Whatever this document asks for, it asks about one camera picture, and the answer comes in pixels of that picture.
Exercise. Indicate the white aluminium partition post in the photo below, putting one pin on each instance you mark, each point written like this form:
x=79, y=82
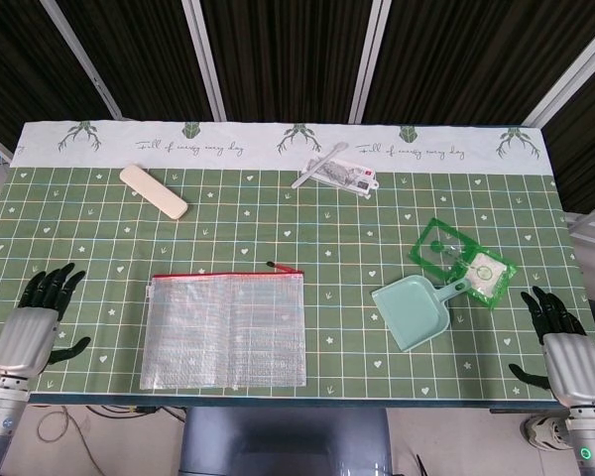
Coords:
x=570, y=74
x=203, y=59
x=79, y=64
x=368, y=59

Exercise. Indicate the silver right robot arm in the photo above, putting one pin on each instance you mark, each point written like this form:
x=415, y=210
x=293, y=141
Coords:
x=590, y=441

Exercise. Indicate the green grid tablecloth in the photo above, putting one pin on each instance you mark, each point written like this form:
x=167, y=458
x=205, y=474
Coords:
x=277, y=223

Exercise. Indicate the cream oblong pencil case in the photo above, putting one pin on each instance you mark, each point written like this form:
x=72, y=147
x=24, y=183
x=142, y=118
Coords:
x=154, y=192

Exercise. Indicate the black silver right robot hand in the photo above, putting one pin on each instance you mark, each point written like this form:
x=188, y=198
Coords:
x=572, y=362

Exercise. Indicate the teal plastic dustpan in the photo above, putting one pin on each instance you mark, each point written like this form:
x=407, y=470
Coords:
x=411, y=312

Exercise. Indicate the printed card packet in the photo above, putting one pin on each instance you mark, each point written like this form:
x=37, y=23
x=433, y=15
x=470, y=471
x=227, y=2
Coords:
x=344, y=174

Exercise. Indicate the green packet white disc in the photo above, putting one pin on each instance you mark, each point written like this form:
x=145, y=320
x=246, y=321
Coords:
x=486, y=277

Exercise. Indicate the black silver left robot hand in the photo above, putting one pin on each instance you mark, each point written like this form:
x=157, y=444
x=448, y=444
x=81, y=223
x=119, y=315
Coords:
x=25, y=337

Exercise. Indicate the clear mesh zipper pouch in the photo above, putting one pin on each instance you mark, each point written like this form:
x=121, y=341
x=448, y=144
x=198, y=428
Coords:
x=223, y=332

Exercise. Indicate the white black shoe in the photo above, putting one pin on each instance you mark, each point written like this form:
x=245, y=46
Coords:
x=545, y=432

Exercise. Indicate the white plastic spoon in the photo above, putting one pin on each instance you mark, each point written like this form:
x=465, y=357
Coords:
x=322, y=162

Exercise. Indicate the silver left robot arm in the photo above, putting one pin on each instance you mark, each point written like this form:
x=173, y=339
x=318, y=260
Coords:
x=2, y=421

